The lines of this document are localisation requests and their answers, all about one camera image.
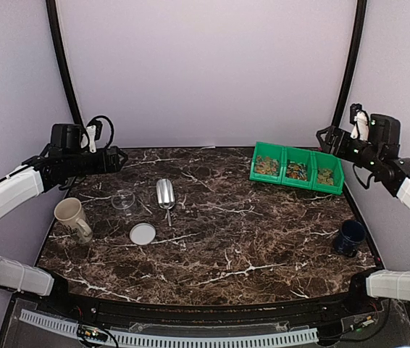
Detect beige ceramic mug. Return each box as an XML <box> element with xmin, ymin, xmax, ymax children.
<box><xmin>54</xmin><ymin>197</ymin><xmax>93</xmax><ymax>244</ymax></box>

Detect clear plastic jar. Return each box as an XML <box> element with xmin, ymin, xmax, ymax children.
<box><xmin>111</xmin><ymin>191</ymin><xmax>135</xmax><ymax>210</ymax></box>

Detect black front rail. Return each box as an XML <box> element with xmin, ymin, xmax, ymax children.
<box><xmin>38</xmin><ymin>268</ymin><xmax>387</xmax><ymax>329</ymax></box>

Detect black frame post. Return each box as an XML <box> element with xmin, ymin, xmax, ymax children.
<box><xmin>45</xmin><ymin>0</ymin><xmax>83</xmax><ymax>125</ymax></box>
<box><xmin>331</xmin><ymin>0</ymin><xmax>367</xmax><ymax>127</ymax></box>

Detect green three-compartment bin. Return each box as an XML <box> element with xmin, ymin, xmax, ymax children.
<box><xmin>249</xmin><ymin>142</ymin><xmax>345</xmax><ymax>195</ymax></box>

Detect metal scoop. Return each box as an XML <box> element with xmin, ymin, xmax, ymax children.
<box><xmin>156</xmin><ymin>178</ymin><xmax>175</xmax><ymax>227</ymax></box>

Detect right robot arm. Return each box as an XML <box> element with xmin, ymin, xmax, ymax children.
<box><xmin>316</xmin><ymin>110</ymin><xmax>410</xmax><ymax>315</ymax></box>

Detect white slotted cable duct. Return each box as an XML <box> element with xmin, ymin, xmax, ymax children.
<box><xmin>19</xmin><ymin>310</ymin><xmax>319</xmax><ymax>347</ymax></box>

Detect white jar lid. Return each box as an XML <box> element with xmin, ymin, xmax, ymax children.
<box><xmin>130</xmin><ymin>223</ymin><xmax>156</xmax><ymax>246</ymax></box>

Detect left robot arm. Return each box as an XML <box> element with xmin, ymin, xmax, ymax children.
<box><xmin>0</xmin><ymin>116</ymin><xmax>127</xmax><ymax>316</ymax></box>

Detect star gummy candies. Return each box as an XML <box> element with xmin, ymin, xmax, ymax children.
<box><xmin>254</xmin><ymin>155</ymin><xmax>280</xmax><ymax>176</ymax></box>

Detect left black frame post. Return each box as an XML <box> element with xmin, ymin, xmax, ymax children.
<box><xmin>45</xmin><ymin>0</ymin><xmax>83</xmax><ymax>125</ymax></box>

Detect green yellow gummy candies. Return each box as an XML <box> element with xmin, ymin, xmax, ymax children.
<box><xmin>317</xmin><ymin>168</ymin><xmax>334</xmax><ymax>186</ymax></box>

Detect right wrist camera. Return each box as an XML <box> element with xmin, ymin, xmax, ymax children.
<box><xmin>350</xmin><ymin>103</ymin><xmax>369</xmax><ymax>141</ymax></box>

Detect dark blue mug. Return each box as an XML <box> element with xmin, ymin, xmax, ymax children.
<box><xmin>332</xmin><ymin>220</ymin><xmax>366</xmax><ymax>257</ymax></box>

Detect right black frame post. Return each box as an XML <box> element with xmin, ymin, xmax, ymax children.
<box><xmin>331</xmin><ymin>0</ymin><xmax>367</xmax><ymax>127</ymax></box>

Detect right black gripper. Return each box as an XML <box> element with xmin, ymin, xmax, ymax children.
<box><xmin>317</xmin><ymin>125</ymin><xmax>382</xmax><ymax>172</ymax></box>

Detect wrapped colourful candies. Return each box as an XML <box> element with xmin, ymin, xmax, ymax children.
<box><xmin>285</xmin><ymin>161</ymin><xmax>308</xmax><ymax>181</ymax></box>

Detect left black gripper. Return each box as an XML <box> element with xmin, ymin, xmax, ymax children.
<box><xmin>64</xmin><ymin>145</ymin><xmax>127</xmax><ymax>178</ymax></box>

